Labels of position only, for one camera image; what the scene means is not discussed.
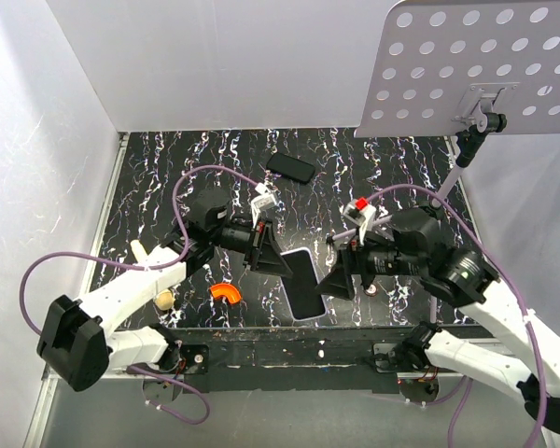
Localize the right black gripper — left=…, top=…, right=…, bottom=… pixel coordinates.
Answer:
left=314, top=224, right=422, bottom=300

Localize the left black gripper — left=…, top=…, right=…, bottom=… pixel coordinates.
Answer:
left=209, top=217, right=293, bottom=278

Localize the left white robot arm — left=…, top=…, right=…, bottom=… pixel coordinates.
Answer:
left=37, top=184, right=292, bottom=392

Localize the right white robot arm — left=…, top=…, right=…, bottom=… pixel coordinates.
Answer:
left=316, top=208, right=560, bottom=434

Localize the black phone on table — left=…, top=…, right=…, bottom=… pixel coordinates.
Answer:
left=266, top=153, right=315, bottom=184

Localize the small round coin object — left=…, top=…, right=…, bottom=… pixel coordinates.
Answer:
left=364, top=285, right=378, bottom=297

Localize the orange curved pipe piece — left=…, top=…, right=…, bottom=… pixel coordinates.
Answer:
left=209, top=283, right=243, bottom=305

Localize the cream wooden pestle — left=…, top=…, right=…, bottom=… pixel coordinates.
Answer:
left=130, top=240, right=175, bottom=312

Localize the perforated music stand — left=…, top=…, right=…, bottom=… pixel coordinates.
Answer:
left=356, top=1, right=560, bottom=325

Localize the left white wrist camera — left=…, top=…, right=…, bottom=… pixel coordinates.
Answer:
left=250, top=183, right=279, bottom=223

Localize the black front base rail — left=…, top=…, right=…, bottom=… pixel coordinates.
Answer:
left=167, top=326, right=413, bottom=394

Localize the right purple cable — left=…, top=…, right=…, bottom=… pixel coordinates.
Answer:
left=368, top=183, right=552, bottom=448

